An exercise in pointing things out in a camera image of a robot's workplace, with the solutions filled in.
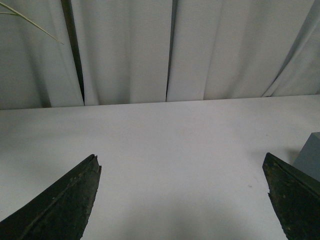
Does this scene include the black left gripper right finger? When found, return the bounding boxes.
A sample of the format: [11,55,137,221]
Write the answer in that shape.
[262,152,320,240]

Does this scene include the gray base block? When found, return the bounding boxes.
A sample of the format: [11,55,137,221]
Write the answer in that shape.
[292,132,320,181]

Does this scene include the green plant leaf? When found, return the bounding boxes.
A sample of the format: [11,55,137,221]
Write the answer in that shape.
[0,2,64,45]

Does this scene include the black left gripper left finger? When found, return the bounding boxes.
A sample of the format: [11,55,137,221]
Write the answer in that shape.
[0,154,102,240]

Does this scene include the white curtain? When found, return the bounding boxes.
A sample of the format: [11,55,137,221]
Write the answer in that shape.
[0,0,320,110]

